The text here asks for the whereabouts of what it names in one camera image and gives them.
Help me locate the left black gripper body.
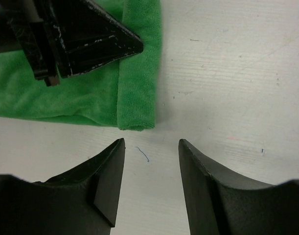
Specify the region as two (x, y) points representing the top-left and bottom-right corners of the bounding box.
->
(0, 0), (60, 86)

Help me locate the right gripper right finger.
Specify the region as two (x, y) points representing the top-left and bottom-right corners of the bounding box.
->
(178, 139), (299, 235)

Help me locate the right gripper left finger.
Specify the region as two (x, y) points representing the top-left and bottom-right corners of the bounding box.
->
(0, 139), (125, 235)

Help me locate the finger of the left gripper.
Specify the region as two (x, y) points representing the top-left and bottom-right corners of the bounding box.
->
(41, 0), (143, 78)

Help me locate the green microfiber towel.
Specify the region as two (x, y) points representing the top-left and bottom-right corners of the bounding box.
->
(0, 0), (162, 131)

